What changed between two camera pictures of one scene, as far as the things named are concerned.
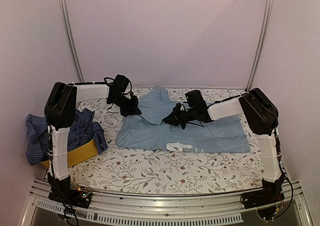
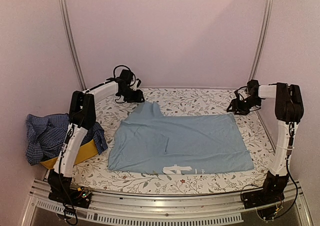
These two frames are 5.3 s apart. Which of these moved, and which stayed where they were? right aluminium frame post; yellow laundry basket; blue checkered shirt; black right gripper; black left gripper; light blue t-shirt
Moved: light blue t-shirt; black right gripper; black left gripper
Stayed: blue checkered shirt; yellow laundry basket; right aluminium frame post
